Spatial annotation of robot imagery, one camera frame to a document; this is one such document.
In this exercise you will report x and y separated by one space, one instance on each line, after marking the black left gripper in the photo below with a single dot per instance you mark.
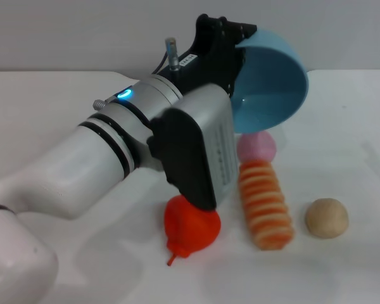
209 57

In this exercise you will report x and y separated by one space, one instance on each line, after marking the blue bowl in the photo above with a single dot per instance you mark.
272 95

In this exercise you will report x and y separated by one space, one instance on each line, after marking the orange toy fruit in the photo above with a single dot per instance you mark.
190 228

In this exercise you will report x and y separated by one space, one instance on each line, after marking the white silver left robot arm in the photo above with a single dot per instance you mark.
66 177

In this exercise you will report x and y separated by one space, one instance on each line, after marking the pink toy peach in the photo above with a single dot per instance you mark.
259 147

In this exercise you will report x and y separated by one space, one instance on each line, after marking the orange striped toy bread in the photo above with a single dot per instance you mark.
264 206

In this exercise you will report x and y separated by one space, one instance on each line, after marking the beige toy bun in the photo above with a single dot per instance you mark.
326 218

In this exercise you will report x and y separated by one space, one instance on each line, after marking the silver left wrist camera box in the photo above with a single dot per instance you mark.
193 152

